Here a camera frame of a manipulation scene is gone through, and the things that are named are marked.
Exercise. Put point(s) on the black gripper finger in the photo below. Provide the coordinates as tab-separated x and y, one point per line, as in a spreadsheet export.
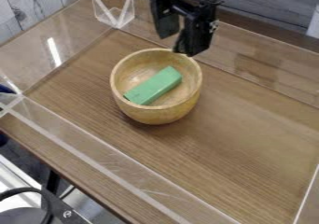
195	36
165	18

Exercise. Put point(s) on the green rectangular block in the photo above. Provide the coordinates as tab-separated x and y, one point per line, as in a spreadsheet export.
147	92

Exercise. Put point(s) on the brown wooden bowl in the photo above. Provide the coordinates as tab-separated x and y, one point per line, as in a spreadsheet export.
139	66

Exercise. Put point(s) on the blue object at left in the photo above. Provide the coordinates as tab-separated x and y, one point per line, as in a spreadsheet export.
5	89

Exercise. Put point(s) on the black table leg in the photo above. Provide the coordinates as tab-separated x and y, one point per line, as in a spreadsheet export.
52	182

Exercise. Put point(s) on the clear acrylic corner bracket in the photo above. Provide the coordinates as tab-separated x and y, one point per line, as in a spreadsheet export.
115	17

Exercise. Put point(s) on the clear acrylic tray wall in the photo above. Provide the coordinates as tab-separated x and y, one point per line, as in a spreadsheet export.
236	163

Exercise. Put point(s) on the black metal bracket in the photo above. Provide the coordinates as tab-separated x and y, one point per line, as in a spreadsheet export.
59	210

